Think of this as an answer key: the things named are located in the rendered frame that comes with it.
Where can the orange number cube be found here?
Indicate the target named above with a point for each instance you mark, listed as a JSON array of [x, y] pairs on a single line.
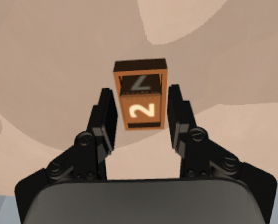
[[141, 98]]

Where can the brown wooden tray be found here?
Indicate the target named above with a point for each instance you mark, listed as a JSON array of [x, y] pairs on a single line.
[[142, 67]]

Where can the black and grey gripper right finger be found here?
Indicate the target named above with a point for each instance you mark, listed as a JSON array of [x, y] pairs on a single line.
[[205, 158]]

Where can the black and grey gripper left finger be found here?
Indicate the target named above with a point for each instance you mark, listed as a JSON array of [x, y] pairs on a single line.
[[85, 160]]

